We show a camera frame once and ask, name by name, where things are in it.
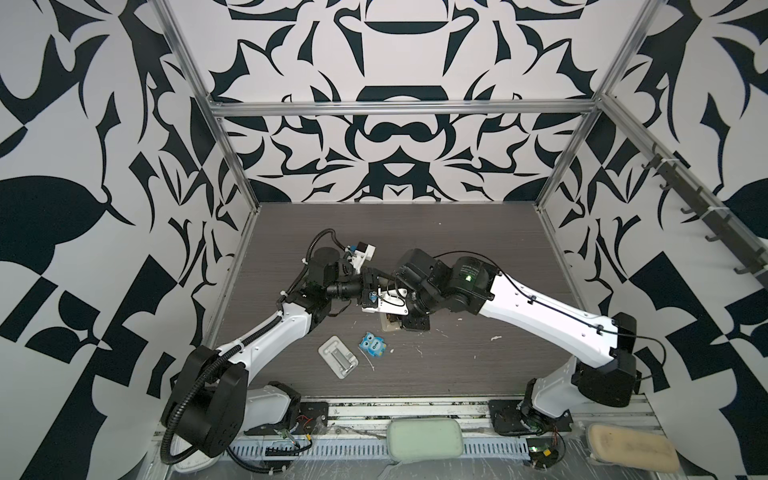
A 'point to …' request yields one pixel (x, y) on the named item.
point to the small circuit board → (542, 456)
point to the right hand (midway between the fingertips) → (391, 309)
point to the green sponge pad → (424, 438)
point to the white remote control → (386, 323)
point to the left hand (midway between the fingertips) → (404, 280)
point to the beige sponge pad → (632, 448)
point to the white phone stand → (339, 358)
